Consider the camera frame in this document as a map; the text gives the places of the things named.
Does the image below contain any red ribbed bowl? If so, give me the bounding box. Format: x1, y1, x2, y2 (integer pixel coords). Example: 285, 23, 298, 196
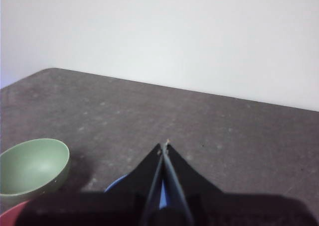
0, 200, 32, 226

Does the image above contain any blue ribbed bowl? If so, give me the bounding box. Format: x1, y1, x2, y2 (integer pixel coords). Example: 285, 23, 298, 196
104, 174, 167, 209

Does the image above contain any green ribbed bowl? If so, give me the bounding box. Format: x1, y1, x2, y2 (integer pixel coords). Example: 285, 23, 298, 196
0, 138, 71, 207

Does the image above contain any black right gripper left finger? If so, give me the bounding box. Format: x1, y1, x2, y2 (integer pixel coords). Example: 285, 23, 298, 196
16, 143, 165, 226

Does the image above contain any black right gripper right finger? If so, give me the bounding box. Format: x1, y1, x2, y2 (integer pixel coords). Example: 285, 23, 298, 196
163, 143, 317, 226

